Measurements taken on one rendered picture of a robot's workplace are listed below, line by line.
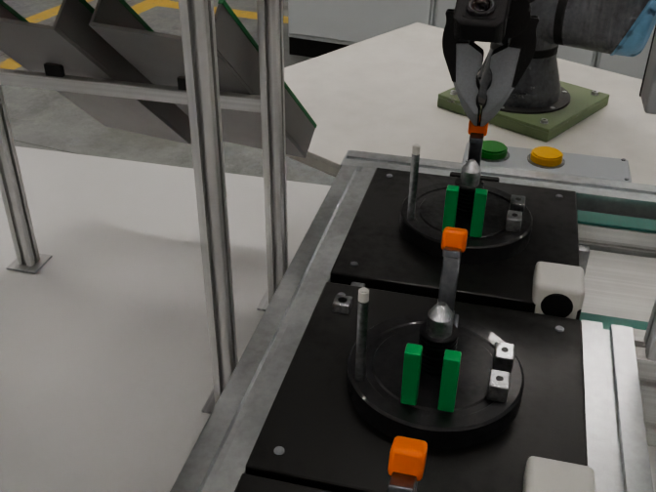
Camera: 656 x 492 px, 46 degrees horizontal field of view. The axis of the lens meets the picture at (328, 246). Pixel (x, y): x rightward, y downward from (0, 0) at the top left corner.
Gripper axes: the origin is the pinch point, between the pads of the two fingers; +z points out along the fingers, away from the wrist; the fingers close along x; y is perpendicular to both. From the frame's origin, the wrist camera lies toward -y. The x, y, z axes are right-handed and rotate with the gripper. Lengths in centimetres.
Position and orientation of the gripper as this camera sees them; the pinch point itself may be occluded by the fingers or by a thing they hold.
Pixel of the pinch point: (479, 116)
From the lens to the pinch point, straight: 83.4
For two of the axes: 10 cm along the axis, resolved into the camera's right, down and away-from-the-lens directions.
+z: -0.1, 8.4, 5.3
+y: 2.4, -5.2, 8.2
